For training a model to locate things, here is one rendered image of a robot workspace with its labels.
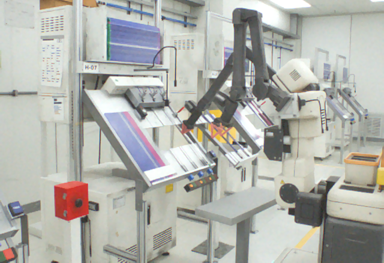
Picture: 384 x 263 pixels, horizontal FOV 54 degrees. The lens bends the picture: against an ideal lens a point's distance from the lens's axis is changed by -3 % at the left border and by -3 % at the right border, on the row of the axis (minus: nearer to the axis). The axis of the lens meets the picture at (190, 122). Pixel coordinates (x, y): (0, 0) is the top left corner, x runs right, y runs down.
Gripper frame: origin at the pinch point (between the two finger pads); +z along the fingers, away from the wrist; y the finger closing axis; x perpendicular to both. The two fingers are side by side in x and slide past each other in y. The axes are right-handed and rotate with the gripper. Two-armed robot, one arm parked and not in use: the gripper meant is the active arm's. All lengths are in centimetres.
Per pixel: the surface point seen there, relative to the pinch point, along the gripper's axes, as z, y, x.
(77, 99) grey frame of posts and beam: 2, 63, -39
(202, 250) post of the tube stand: 69, -23, 60
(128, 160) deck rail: 3, 60, 9
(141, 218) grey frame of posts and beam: 18, 64, 37
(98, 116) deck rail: 1, 60, -23
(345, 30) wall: -98, -750, -141
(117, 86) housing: -9, 39, -37
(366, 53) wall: -86, -749, -67
